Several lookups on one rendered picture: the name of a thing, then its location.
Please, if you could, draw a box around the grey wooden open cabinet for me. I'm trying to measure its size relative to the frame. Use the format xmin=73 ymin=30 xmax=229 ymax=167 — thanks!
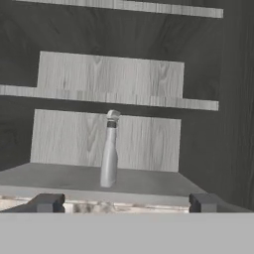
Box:
xmin=0 ymin=0 xmax=254 ymax=212

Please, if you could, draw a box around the grey spray bottle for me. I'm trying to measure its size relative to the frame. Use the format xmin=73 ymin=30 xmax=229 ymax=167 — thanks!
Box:
xmin=99 ymin=109 xmax=122 ymax=189

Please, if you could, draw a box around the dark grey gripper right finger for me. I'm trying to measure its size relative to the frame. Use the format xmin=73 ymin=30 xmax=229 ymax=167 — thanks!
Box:
xmin=189 ymin=192 xmax=251 ymax=213

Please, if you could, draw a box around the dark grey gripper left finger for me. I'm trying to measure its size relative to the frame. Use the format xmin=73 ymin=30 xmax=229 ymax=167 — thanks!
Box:
xmin=1 ymin=192 xmax=66 ymax=213

